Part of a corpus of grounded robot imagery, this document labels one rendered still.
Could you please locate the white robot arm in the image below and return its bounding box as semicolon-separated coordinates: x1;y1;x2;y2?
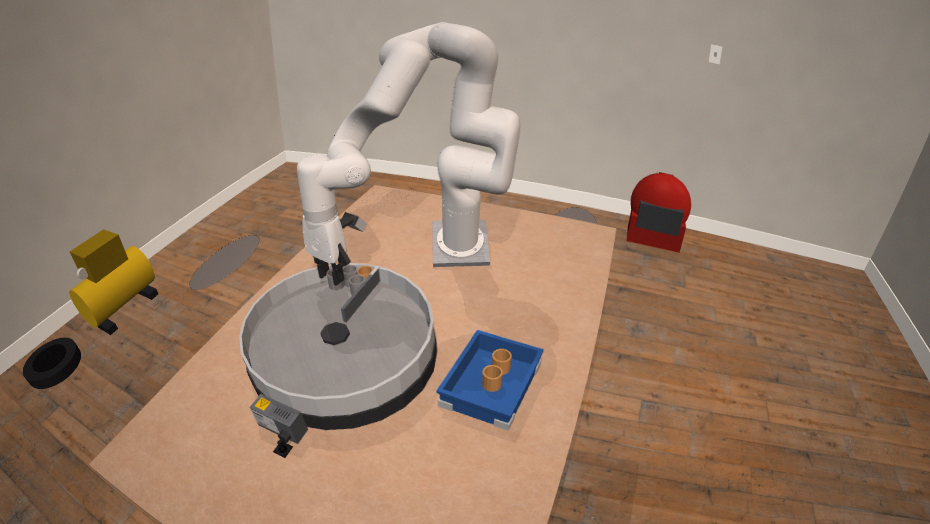
297;22;520;259

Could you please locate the grey metal bushing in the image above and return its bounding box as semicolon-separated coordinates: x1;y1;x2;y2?
327;269;344;290
343;265;358;287
349;275;365;295

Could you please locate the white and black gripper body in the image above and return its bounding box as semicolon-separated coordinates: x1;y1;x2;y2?
302;213;346;264

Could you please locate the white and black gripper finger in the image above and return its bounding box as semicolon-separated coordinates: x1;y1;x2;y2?
331;243;351;286
313;256;329;279

